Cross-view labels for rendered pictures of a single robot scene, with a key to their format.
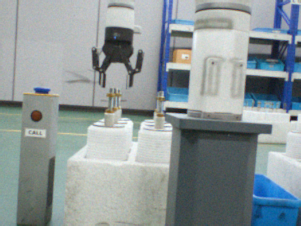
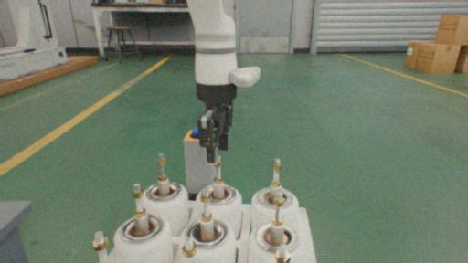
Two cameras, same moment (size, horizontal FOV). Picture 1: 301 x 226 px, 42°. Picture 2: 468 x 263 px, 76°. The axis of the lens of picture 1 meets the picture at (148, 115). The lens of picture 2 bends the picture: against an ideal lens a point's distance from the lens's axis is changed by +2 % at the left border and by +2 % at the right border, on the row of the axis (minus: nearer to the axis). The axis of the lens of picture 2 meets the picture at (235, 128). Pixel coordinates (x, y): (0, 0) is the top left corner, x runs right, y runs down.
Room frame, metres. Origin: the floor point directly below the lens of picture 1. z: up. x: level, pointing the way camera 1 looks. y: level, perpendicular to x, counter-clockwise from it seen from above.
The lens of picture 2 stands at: (1.12, -0.44, 0.60)
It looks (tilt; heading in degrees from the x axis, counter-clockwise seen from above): 21 degrees down; 96
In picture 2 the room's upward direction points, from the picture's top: straight up
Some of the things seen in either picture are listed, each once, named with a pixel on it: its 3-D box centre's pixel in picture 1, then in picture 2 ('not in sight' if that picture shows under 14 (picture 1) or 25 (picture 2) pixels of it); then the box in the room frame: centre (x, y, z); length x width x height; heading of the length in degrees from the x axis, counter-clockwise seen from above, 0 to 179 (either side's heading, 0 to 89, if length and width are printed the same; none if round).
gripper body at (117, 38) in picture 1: (118, 44); (217, 101); (1.04, 0.09, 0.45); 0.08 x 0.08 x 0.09
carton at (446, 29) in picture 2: not in sight; (457, 29); (3.18, 3.24, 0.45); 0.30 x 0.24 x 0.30; 99
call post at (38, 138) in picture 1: (37, 158); (202, 188); (0.96, 0.26, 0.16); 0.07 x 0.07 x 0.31; 0
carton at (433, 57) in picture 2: not in sight; (436, 57); (3.03, 3.22, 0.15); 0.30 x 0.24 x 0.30; 96
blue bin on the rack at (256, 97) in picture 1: (262, 100); not in sight; (5.93, -1.69, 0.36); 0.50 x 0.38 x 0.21; 8
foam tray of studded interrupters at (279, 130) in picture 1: (263, 130); not in sight; (3.44, -1.01, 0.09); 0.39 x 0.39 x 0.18; 14
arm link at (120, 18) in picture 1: (121, 19); (226, 63); (1.05, 0.09, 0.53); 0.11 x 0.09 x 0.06; 170
